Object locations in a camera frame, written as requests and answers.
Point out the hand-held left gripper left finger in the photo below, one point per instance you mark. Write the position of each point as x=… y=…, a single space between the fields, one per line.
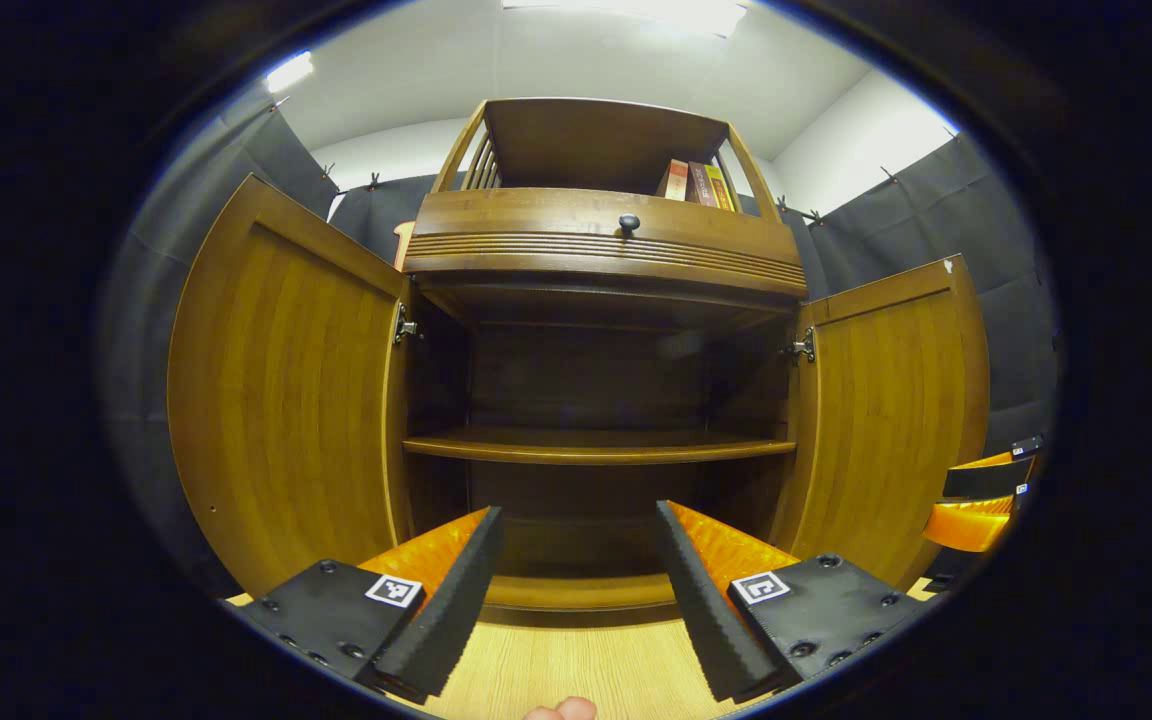
x=456 y=590

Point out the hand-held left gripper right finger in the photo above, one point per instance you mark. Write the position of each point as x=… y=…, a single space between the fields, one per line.
x=706 y=610

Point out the wooden shoe cabinet door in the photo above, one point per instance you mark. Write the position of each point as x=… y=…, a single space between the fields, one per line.
x=286 y=400
x=886 y=420

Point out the brown book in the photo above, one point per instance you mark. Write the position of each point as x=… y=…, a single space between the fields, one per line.
x=701 y=185

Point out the black round drawer knob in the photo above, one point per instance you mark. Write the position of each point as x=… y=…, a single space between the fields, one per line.
x=629 y=224

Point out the metal door hinge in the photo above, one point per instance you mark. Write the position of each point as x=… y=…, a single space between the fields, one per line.
x=802 y=346
x=404 y=325

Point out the tan red book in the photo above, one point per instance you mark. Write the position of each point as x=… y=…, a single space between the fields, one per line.
x=674 y=180

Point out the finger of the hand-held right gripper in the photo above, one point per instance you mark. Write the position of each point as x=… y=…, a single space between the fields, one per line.
x=986 y=478
x=971 y=525

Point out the small ceiling light panel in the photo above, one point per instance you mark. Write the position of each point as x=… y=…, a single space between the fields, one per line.
x=290 y=72

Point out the black backdrop cloth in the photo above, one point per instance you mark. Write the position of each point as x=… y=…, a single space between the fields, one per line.
x=936 y=200

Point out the yellow book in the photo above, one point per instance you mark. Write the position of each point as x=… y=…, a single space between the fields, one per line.
x=721 y=188

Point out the large ceiling light panel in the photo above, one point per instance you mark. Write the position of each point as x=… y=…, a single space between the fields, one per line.
x=636 y=12

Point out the wooden double-door shoe cabinet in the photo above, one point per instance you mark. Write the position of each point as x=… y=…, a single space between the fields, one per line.
x=596 y=240

